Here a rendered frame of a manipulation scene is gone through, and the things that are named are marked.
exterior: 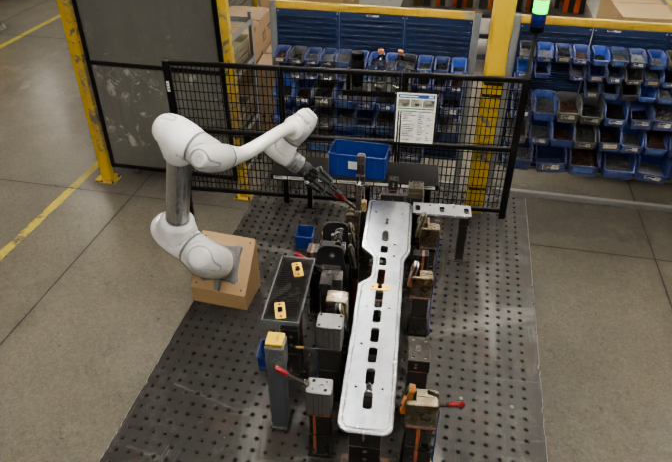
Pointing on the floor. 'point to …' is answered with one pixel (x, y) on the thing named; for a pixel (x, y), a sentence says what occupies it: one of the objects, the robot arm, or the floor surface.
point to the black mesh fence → (347, 121)
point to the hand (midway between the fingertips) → (334, 191)
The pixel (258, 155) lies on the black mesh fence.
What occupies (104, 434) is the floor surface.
